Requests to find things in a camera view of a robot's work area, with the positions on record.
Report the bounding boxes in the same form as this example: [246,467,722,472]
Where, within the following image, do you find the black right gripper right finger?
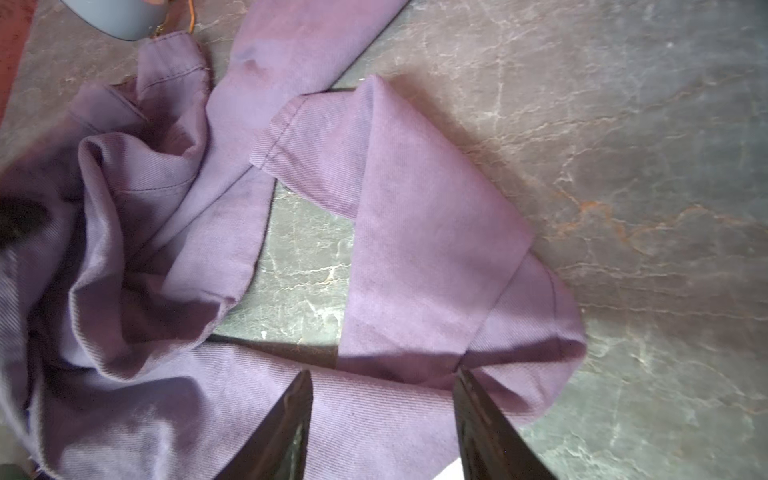
[453,369,556,480]

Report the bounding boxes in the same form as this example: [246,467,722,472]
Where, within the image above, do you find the purple trousers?
[1,1,587,479]

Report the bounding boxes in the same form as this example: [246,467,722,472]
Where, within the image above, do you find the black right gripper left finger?
[215,370,313,480]

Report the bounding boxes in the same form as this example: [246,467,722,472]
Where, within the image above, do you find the white computer mouse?
[62,0,169,41]

